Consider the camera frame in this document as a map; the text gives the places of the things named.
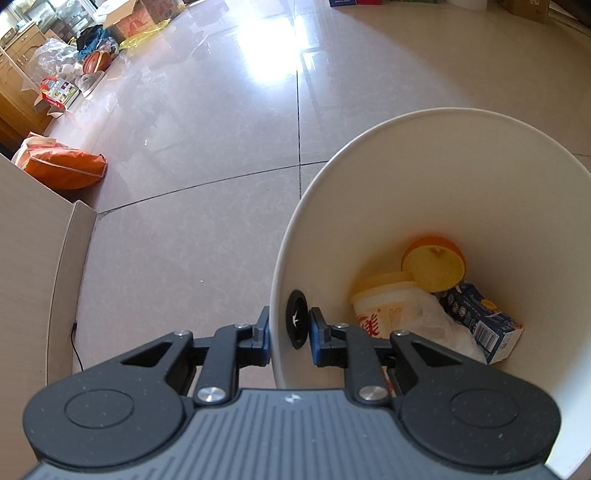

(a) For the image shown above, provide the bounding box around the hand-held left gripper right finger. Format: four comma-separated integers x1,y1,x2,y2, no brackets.
308,307,495,408

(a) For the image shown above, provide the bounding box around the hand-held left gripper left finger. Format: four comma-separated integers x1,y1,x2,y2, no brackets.
92,305,273,408

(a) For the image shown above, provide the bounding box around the milk tea paper cup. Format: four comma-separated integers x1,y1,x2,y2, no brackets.
350,271,430,340

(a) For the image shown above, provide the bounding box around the orange peel half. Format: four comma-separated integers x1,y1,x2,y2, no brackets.
401,236,466,292

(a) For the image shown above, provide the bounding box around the blue juice carton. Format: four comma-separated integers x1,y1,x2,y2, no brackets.
434,282,525,365

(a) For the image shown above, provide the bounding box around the white trash bin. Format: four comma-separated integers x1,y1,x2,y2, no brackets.
269,107,591,480

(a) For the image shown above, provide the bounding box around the pale cabinet panel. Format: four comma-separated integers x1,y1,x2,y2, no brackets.
0,154,99,402

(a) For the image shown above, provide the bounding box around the orange bag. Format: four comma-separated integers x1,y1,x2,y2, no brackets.
11,131,108,191

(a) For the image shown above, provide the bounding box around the grey slipper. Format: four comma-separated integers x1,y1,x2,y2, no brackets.
76,71,109,93

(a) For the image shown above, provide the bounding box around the colourful toy box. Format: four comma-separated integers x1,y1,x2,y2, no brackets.
34,76,79,116

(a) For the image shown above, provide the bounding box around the yellow plastic bag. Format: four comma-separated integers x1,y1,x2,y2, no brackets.
117,18,171,54

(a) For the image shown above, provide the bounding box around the basketball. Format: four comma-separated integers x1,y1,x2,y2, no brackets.
83,50,112,75

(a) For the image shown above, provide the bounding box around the brown cardboard box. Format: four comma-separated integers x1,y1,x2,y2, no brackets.
139,0,185,21

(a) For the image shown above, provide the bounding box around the open cardboard box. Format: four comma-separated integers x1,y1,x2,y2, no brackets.
104,0,160,40

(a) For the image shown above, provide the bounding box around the dark clothes pile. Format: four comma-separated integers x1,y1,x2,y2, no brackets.
76,25,116,51

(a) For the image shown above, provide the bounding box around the large clear plastic bag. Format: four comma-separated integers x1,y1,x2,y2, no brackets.
28,37,79,81

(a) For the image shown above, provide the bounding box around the wooden cabinet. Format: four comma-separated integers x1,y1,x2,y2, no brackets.
0,21,52,148

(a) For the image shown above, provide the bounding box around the plain cardboard box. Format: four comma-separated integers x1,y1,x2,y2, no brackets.
502,0,552,25

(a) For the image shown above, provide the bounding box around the black floor cable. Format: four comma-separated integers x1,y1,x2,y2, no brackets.
69,322,85,372

